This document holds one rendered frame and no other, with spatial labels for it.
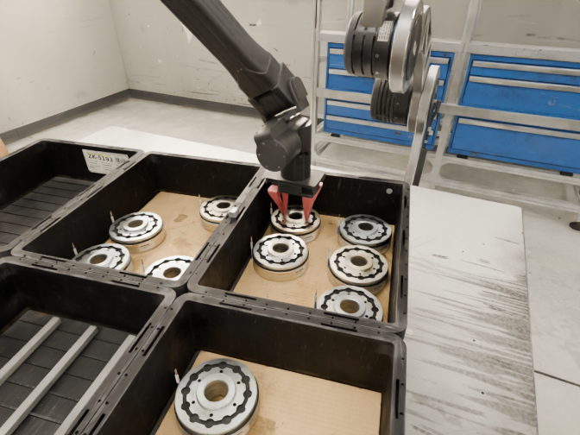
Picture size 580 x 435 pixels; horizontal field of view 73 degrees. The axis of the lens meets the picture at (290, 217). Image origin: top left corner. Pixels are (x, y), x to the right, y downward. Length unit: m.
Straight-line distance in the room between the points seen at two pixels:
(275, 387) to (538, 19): 3.00
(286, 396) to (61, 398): 0.29
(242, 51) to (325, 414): 0.52
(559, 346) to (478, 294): 1.06
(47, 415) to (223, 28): 0.56
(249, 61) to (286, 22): 2.96
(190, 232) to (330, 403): 0.46
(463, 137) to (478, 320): 1.76
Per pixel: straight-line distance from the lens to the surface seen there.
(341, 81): 2.58
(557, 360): 1.93
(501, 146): 2.55
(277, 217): 0.81
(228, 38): 0.62
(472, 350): 0.84
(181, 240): 0.82
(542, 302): 2.15
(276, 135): 0.63
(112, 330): 0.68
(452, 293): 0.93
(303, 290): 0.69
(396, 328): 0.51
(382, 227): 0.80
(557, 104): 2.50
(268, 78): 0.65
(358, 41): 0.97
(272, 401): 0.56
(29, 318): 0.77
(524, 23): 3.26
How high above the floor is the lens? 1.31
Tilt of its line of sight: 34 degrees down
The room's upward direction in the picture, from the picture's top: straight up
